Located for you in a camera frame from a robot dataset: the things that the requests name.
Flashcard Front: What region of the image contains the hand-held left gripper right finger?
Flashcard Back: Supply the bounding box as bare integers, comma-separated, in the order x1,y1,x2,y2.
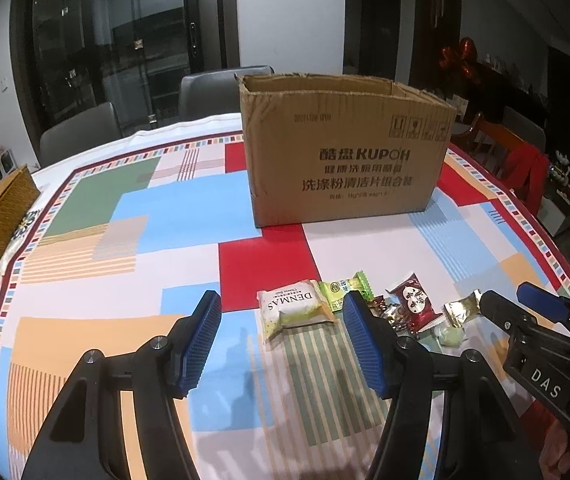
342,292,536,480

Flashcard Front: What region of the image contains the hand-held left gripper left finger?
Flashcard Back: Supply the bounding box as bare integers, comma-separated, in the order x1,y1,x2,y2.
22,290,223,480

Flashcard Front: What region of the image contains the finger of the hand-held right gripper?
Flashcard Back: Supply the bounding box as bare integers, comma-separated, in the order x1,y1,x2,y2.
517,282,570,325
477,289,540,333

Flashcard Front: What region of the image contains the gold brown candy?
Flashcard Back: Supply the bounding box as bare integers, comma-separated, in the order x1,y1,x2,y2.
369,294,408,333

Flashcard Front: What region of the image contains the gold snack packet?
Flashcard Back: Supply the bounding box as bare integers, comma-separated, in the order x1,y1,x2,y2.
442,289,486,330

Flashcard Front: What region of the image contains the pale green candy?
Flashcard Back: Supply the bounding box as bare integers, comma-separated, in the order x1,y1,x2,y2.
436,325,466,350

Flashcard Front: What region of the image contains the green snack packet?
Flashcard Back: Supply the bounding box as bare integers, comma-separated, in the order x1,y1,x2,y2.
317,270,374,313

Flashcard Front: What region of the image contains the red and white candy packet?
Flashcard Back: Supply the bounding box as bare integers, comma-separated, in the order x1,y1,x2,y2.
385,271,444,333

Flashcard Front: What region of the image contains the cream snack packet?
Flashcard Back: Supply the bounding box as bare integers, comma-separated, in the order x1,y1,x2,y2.
257,280,336,345

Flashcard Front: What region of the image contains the brown cardboard box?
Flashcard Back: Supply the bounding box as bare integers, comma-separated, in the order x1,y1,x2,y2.
235,72,458,228

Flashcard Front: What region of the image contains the colourful geometric tablecloth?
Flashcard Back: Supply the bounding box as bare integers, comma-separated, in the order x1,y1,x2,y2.
0,125,570,480

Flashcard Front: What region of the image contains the red garment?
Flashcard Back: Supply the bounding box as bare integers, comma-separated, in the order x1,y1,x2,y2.
502,141,550,196

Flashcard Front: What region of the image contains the wooden chair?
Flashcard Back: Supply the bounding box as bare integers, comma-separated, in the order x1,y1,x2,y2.
457,112,520,171

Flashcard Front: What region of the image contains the grey dining chair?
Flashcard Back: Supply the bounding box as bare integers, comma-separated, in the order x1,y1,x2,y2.
179,65,276,123
502,105,548,153
39,102,123,168

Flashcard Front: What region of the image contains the woven wicker basket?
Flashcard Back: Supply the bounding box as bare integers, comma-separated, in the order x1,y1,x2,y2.
0,164,42,271

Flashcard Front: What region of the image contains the red balloon decoration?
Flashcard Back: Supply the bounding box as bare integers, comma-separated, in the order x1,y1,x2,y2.
440,37,480,91

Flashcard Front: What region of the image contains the glass sliding door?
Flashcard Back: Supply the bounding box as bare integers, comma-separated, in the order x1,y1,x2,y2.
10,0,238,136

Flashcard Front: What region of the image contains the dark interior door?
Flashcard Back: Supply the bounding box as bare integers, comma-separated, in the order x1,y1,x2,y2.
360,0,396,81

